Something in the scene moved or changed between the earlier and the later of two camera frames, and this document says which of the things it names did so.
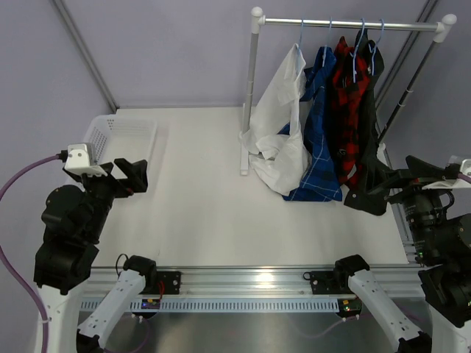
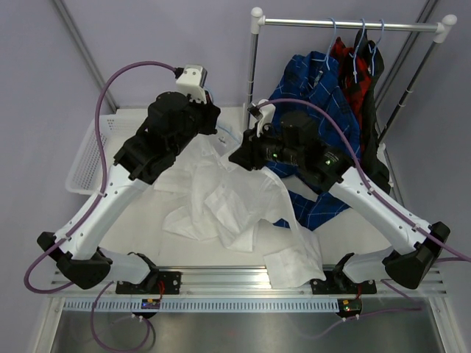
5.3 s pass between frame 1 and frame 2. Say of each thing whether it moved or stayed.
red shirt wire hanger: stayed
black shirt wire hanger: stayed
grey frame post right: stayed
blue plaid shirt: moved
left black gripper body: moved
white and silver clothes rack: stayed
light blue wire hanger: moved
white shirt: moved
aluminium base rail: stayed
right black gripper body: moved
